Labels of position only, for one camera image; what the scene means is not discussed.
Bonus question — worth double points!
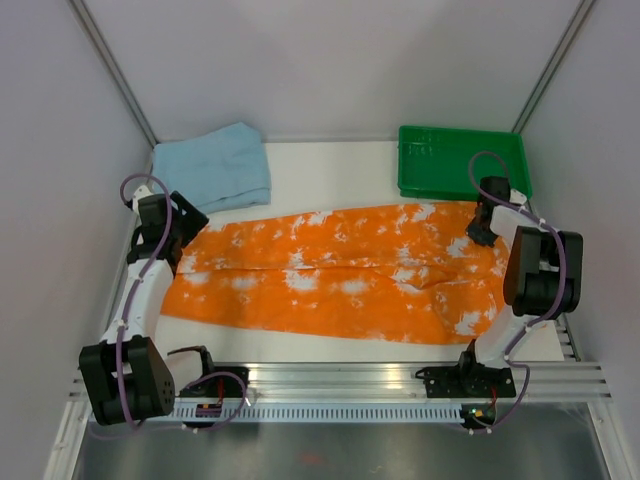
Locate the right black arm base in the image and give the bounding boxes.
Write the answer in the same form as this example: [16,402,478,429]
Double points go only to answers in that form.
[414,340,516,399]

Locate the light blue folded trousers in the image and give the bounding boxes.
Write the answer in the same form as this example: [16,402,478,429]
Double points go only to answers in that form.
[152,122,272,214]

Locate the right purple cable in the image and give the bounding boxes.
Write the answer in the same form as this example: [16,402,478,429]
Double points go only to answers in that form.
[449,151,576,435]

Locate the purple cable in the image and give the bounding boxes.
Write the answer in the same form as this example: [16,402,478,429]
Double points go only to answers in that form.
[449,151,576,435]
[88,173,250,441]

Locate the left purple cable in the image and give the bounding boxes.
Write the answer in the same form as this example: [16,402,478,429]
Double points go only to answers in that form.
[88,173,250,441]

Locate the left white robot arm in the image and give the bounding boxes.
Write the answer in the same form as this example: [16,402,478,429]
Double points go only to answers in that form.
[79,187,208,426]

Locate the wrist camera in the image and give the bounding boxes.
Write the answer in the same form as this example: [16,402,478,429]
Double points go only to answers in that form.
[480,176,527,206]
[125,185,170,227]

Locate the orange tie-dye trousers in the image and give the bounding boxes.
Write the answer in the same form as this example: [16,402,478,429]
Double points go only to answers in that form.
[161,202,510,345]

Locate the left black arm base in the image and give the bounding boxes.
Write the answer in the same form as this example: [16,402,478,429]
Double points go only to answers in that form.
[168,345,250,401]

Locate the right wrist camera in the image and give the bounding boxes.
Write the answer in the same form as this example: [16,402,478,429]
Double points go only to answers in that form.
[480,176,527,206]

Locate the green plastic tray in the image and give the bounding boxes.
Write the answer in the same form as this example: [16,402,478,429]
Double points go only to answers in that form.
[397,125,533,201]

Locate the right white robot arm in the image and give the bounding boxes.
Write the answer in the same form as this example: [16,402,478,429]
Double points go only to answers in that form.
[455,201,584,396]

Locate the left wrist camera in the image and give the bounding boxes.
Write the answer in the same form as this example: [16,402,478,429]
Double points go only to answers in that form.
[125,185,170,227]

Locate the aluminium mounting rail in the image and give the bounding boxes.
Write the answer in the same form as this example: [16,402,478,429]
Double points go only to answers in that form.
[68,362,614,401]

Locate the white slotted cable duct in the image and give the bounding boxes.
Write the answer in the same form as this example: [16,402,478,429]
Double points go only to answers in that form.
[172,403,464,424]

